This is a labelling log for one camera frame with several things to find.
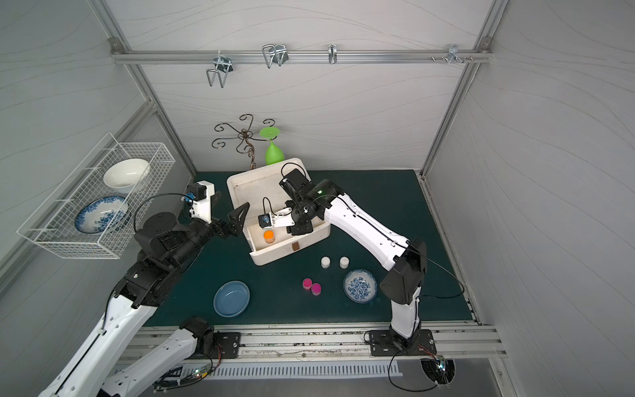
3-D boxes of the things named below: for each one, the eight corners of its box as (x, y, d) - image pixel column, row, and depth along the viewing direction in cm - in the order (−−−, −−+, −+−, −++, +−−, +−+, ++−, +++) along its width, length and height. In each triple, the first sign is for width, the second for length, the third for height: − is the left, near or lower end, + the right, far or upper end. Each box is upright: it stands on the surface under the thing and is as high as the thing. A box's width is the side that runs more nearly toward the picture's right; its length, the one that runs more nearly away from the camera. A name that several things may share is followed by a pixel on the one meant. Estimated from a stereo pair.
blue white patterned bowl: (344, 303, 83) (345, 299, 80) (342, 273, 89) (343, 269, 86) (376, 303, 83) (379, 299, 80) (373, 273, 90) (374, 269, 86)
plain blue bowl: (211, 317, 79) (208, 315, 77) (220, 283, 86) (218, 280, 84) (246, 317, 79) (244, 315, 77) (252, 283, 86) (250, 280, 85)
